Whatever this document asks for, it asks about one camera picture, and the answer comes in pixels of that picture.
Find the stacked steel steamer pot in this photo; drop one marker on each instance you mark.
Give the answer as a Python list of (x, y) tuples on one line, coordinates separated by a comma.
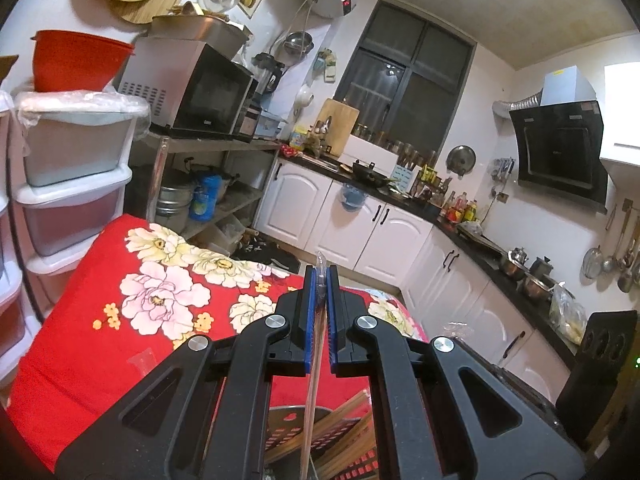
[(175, 195)]

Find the hanging blue plastic bag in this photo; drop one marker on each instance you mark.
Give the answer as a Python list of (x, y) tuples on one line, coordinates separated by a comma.
[(354, 198)]

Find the red plastic basin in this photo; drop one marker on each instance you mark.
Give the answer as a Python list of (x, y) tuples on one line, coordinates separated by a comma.
[(75, 62)]

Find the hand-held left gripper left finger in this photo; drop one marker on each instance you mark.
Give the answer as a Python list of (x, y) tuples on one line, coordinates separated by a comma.
[(312, 320)]

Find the knife block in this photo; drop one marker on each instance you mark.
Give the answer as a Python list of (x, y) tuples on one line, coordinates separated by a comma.
[(406, 177)]

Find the white hanging scoop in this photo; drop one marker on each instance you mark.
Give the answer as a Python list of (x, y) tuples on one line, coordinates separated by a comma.
[(304, 96)]

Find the black wok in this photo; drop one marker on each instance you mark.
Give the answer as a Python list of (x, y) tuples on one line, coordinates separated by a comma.
[(370, 174)]

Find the large stainless steel pot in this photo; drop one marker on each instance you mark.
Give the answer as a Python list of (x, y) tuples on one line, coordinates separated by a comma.
[(200, 30)]

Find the white kitchen cabinets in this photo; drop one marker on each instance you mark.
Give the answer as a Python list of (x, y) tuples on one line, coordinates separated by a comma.
[(380, 230)]

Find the steel kettle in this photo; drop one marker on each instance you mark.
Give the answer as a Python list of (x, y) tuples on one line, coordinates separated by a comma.
[(519, 256)]

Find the yellow container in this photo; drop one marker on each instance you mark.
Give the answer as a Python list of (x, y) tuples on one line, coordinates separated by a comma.
[(298, 139)]

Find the black blender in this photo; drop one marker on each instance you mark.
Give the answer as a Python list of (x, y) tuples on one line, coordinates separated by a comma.
[(267, 72)]

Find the dark framed window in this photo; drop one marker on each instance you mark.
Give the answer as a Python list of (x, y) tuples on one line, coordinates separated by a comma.
[(405, 75)]

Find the metal strainer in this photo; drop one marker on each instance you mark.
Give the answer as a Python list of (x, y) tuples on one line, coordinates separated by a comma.
[(592, 262)]

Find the hanging steel pot lid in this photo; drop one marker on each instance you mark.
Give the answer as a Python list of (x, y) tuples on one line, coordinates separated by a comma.
[(460, 161)]

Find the dark chopstick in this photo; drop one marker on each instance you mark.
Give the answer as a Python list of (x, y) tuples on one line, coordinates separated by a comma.
[(311, 400)]

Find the dark floor mat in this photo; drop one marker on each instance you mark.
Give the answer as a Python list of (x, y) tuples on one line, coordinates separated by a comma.
[(280, 259)]

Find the hanging kitchen tools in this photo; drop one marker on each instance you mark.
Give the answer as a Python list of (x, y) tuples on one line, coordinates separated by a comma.
[(502, 169)]

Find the clear plastic bag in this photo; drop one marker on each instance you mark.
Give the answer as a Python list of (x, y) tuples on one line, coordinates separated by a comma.
[(567, 312)]

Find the white plastic storage box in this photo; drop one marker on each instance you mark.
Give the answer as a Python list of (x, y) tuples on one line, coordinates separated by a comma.
[(225, 235)]

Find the hanging steel bowl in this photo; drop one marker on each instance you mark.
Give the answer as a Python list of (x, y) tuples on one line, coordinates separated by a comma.
[(298, 45)]

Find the row of glass jars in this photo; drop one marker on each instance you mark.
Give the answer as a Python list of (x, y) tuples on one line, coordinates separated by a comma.
[(395, 142)]

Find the group of seasoning bottles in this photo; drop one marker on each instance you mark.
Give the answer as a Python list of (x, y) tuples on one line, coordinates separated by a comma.
[(457, 209)]

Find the grey perforated utensil basket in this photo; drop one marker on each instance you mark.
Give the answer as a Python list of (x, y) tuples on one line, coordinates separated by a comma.
[(290, 420)]

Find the red floral tablecloth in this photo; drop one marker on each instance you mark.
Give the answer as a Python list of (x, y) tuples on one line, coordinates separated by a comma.
[(75, 335)]

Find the silver microwave oven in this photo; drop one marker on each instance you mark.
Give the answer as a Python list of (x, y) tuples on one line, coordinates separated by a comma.
[(200, 90)]

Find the metal shelf rack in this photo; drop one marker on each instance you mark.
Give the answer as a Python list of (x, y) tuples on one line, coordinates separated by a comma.
[(220, 180)]

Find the row of hanging ladles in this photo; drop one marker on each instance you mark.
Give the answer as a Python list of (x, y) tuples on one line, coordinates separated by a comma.
[(622, 255)]

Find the rectangular wooden cutting board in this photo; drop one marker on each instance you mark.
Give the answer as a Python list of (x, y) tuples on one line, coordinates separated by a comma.
[(337, 127)]

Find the clear plastic wrapper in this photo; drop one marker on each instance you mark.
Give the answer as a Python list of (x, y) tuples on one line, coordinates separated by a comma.
[(456, 332)]

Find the black range hood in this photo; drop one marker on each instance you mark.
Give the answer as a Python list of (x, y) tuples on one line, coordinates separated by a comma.
[(560, 150)]

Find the silver exhaust duct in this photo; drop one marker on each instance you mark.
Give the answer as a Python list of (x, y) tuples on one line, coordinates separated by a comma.
[(515, 106)]

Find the bunch of brown chopsticks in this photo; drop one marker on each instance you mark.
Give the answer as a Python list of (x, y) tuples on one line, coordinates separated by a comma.
[(350, 435)]

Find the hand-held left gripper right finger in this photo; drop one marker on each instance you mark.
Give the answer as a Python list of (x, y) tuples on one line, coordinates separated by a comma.
[(333, 320)]

